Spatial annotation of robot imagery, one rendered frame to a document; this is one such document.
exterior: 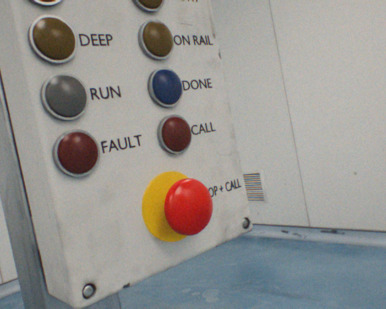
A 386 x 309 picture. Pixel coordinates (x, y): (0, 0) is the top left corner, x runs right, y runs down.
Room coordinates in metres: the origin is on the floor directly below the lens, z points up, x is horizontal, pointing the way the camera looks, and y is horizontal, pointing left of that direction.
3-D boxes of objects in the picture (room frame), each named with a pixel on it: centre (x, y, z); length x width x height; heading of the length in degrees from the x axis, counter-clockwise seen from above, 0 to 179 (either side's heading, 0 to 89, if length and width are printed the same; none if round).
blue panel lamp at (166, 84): (0.31, 0.01, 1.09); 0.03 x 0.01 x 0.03; 130
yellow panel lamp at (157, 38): (0.31, 0.01, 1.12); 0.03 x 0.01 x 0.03; 130
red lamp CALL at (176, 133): (0.31, 0.01, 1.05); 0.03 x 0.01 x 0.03; 130
